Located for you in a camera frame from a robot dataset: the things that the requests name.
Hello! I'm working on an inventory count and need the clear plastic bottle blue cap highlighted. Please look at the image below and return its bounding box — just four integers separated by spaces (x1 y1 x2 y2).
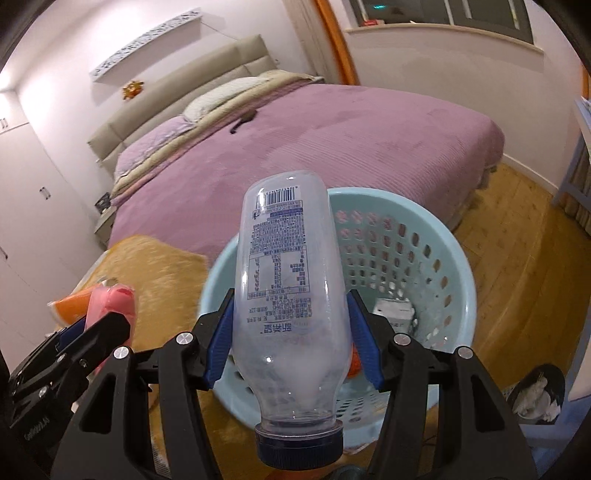
231 171 354 469

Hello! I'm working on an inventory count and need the light blue desk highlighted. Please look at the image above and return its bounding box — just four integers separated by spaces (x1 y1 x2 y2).
551 95 591 222

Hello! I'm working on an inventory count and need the grey framed window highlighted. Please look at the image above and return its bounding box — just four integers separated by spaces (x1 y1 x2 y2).
346 0 536 44

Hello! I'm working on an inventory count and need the beige curtain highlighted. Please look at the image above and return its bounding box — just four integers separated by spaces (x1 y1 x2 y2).
288 0 342 84

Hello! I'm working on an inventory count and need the dark brown object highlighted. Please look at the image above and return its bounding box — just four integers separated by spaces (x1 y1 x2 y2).
229 113 258 134

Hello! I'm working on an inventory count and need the white carton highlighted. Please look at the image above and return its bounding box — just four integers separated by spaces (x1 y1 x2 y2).
372 298 414 333

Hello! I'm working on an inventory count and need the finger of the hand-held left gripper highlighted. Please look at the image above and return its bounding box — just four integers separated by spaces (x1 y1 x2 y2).
11 313 132 408
9 315 92 385

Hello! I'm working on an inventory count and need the light blue plastic basket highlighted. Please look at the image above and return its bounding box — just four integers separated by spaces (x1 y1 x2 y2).
199 187 478 455

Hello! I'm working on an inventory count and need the white pillow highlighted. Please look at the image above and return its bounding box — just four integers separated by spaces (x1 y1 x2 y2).
182 76 273 123

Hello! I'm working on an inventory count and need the pink bottle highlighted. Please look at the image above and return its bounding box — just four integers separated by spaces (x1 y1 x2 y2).
85 284 138 377

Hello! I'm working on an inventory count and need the beige upholstered bed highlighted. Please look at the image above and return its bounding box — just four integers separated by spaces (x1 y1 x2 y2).
87 34 506 268

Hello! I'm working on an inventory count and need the white wardrobe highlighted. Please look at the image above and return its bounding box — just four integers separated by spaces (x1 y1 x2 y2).
0 90 105 365

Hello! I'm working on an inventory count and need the beige quilt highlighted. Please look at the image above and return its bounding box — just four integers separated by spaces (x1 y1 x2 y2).
111 69 326 197

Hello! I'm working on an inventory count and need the orange white packet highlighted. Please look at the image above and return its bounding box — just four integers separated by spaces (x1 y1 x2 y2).
47 293 95 326

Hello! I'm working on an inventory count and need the orange curtain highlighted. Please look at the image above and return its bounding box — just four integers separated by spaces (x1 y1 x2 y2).
316 0 361 86

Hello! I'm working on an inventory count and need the small orange item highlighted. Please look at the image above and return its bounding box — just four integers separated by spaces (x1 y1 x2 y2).
348 346 366 380

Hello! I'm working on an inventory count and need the purple bed blanket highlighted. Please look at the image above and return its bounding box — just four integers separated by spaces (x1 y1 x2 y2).
107 83 506 268

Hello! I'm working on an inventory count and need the beige nightstand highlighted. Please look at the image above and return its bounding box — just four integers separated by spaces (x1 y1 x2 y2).
95 205 118 252

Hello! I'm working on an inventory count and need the purple pillow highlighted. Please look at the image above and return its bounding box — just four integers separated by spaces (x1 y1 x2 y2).
115 115 195 178

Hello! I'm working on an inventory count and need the yellow printed blanket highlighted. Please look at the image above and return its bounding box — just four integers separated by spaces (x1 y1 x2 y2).
69 234 259 480

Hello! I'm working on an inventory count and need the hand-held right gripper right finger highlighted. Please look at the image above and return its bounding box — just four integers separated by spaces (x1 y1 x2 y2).
346 290 539 480

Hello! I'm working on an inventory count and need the white carved wall shelf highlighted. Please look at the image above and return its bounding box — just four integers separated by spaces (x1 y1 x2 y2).
90 7 204 84

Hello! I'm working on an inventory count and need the small black trash bin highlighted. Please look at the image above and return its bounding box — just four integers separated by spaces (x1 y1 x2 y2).
503 364 566 423

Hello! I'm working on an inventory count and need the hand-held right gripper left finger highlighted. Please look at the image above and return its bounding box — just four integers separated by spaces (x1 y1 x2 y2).
51 288 236 480

